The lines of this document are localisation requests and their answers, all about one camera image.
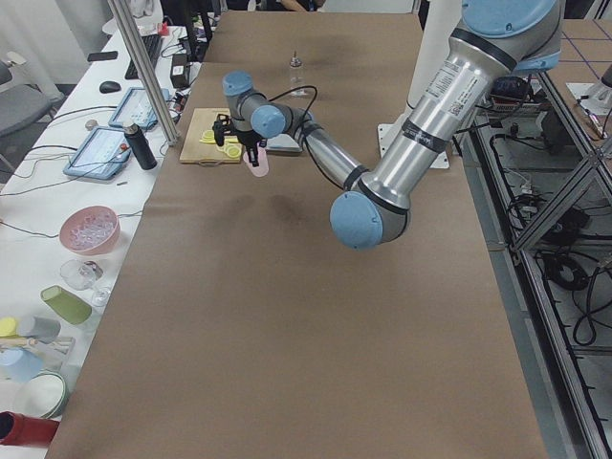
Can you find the lemon slice row end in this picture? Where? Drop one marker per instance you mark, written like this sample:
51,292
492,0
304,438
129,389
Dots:
233,151

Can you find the light blue cup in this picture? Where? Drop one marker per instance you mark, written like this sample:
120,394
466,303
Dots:
21,365

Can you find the near blue teach pendant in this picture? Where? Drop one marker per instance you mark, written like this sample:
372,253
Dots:
102,155

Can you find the red cylinder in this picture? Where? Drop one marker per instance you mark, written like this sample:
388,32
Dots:
24,431

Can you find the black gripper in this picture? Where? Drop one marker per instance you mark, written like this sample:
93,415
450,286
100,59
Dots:
248,140

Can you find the wine glass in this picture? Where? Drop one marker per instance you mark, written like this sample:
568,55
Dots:
84,275

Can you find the white green-rimmed bowl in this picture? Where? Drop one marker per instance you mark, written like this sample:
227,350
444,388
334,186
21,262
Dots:
44,396

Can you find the yellow plastic cup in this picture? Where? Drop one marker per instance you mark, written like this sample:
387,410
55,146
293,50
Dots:
8,328

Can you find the black phone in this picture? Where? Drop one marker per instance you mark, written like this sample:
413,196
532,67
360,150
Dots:
102,56

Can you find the black thermos bottle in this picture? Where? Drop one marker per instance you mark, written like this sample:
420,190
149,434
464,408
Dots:
139,145

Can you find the blue teach pendant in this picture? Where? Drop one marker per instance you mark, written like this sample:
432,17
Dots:
102,155
134,106

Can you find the lemon slice front pair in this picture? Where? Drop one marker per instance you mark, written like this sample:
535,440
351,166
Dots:
208,137

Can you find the pink bowl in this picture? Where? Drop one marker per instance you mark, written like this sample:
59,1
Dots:
91,231

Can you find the clear glass sauce bottle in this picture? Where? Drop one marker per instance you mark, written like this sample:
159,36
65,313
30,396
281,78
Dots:
296,76

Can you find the wooden cutting board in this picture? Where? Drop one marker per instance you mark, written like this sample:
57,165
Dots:
200,147

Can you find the far blue teach pendant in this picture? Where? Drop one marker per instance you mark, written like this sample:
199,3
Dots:
134,106

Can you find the silver kitchen scale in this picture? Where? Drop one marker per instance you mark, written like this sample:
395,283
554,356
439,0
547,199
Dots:
283,145

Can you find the pink plastic cup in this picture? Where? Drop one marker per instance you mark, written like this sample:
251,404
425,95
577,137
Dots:
263,168

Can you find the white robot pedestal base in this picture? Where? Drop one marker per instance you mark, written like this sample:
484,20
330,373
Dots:
438,20

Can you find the black computer mouse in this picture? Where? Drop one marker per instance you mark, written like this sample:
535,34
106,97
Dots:
109,87

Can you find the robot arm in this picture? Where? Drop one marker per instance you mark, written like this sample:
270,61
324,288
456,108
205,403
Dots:
491,40

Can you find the grey plastic cup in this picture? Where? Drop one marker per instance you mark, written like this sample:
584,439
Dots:
41,328

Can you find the yellow plastic knife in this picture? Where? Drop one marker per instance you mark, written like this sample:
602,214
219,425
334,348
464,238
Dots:
230,139

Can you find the green plastic cup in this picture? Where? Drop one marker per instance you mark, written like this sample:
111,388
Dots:
67,305

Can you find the aluminium frame post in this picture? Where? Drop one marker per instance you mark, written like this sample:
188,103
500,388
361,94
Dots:
137,52

